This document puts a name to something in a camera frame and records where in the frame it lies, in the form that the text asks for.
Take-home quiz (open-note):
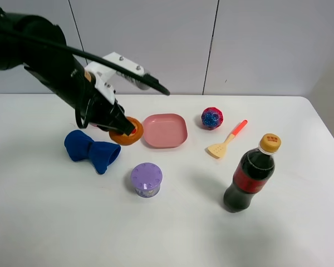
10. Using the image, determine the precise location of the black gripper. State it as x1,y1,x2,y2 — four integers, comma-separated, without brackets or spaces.
75,83,136,136

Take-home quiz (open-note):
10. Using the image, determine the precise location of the toy fruit tart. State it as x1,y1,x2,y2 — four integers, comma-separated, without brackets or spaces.
109,116,144,146

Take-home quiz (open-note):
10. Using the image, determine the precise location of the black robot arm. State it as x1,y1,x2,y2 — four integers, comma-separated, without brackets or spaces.
0,8,136,136

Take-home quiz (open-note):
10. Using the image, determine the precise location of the pink square plate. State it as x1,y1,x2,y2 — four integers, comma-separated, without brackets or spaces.
143,113,188,149

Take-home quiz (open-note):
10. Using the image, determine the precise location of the blue cloth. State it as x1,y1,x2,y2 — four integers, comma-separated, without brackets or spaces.
64,130,121,175

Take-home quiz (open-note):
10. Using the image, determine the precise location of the purple lidded jar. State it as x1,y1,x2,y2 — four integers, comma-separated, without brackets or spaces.
130,162,163,198

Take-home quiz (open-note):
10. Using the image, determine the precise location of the red blue glitter ball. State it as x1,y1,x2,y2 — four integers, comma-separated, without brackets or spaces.
201,107,224,130

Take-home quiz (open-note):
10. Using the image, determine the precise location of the dark cola bottle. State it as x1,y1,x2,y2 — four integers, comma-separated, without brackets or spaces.
223,133,281,213

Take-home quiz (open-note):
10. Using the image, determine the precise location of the black cable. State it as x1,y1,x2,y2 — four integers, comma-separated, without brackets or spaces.
0,26,171,97

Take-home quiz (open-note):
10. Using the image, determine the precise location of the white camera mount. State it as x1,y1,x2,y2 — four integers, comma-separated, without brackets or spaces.
85,52,149,105

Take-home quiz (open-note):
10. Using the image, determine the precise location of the toy spatula orange handle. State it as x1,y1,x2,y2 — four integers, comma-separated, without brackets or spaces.
207,120,248,159

